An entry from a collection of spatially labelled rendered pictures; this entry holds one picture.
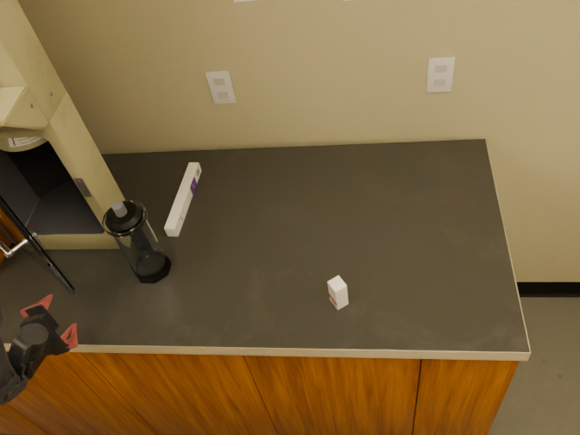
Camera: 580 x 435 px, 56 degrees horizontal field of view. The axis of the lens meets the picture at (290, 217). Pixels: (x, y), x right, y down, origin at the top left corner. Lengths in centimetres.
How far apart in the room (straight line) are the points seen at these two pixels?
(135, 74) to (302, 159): 56
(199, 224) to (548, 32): 106
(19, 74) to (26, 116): 8
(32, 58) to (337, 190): 86
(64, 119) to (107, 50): 39
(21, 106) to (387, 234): 93
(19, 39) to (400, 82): 97
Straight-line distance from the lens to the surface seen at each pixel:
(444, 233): 151
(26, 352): 127
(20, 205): 172
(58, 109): 137
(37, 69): 132
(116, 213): 137
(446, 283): 142
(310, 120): 173
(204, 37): 160
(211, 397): 176
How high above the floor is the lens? 213
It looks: 50 degrees down
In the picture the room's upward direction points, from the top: 11 degrees counter-clockwise
